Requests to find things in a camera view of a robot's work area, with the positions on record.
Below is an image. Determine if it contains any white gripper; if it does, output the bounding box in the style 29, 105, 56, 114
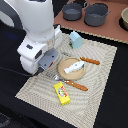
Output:
17, 31, 62, 74

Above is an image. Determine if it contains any yellow toy butter box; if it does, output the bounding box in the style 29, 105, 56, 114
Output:
54, 82, 70, 105

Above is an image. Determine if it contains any light blue toy carton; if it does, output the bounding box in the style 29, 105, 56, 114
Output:
69, 31, 82, 49

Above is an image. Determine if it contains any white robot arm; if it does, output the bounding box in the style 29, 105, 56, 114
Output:
0, 0, 62, 75

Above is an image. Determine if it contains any beige woven placemat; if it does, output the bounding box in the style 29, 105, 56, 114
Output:
16, 34, 117, 128

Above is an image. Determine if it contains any small grey pot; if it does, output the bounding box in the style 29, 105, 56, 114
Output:
62, 2, 82, 21

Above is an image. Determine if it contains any large grey pot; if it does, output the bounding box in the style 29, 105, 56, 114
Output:
84, 2, 110, 27

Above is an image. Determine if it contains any pink wooden tray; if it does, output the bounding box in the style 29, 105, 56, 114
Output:
53, 0, 128, 43

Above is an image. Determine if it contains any beige bowl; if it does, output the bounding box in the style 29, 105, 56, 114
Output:
121, 7, 128, 31

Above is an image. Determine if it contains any fork with wooden handle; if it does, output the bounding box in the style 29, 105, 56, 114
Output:
46, 73, 88, 91

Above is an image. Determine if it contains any knife with wooden handle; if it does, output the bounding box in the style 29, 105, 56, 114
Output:
61, 52, 100, 65

